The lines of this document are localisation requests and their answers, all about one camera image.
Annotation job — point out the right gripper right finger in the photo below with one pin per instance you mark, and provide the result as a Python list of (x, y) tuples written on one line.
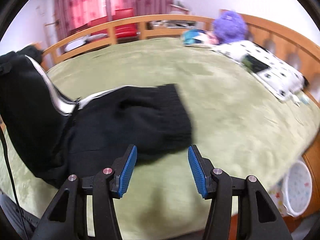
[(258, 217)]

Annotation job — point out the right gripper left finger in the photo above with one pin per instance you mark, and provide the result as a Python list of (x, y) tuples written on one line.
[(66, 215)]

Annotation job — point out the white plastic basin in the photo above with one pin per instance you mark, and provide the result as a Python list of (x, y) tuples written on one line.
[(297, 189)]

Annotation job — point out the green bed blanket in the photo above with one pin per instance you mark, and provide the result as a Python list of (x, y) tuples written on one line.
[(162, 200)]

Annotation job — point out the white spotted pillow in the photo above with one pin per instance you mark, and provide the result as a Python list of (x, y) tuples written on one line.
[(278, 77)]

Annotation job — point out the black garment on bedpost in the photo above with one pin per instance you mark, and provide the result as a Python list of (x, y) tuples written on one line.
[(33, 52)]

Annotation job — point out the teal patterned cloth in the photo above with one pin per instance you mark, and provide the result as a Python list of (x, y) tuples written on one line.
[(199, 38)]

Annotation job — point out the purple plush toy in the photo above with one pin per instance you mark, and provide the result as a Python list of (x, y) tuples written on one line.
[(229, 27)]

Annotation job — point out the wooden bed frame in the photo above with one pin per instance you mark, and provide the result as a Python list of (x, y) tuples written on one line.
[(175, 25)]

